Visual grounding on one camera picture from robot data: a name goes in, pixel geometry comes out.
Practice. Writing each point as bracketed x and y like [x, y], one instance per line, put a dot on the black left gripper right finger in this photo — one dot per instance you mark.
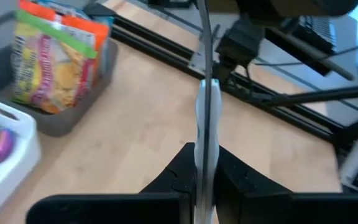
[238, 180]

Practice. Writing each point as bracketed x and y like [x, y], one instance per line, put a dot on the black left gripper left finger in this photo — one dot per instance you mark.
[179, 177]

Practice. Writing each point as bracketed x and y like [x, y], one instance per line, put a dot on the blue white food box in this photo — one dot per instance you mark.
[107, 46]

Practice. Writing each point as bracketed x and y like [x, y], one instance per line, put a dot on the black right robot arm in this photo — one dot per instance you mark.
[239, 43]

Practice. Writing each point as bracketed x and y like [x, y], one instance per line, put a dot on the black metal bar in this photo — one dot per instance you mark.
[309, 53]

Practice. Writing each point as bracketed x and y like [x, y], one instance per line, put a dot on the grey translucent bin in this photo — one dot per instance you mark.
[73, 118]

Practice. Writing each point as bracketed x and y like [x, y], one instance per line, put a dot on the lime chili shrimp ramen packet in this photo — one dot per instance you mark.
[57, 71]

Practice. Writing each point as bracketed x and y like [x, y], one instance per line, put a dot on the backlit black keyboard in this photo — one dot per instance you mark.
[320, 31]

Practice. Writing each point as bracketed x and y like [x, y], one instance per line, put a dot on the white plastic bin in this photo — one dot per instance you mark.
[14, 168]

